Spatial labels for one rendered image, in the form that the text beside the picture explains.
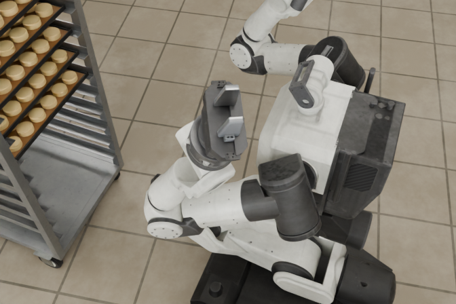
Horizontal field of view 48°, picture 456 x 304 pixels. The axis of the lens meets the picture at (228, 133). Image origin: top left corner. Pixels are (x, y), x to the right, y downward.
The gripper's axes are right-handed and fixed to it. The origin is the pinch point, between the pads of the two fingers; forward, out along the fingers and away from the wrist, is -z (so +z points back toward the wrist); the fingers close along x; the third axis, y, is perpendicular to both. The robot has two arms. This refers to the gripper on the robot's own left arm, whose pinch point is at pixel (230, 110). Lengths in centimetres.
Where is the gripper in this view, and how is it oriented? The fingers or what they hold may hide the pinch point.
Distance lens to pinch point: 72.6
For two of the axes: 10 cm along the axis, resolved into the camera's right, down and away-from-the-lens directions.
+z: -1.9, 3.2, 9.3
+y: 9.8, -0.6, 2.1
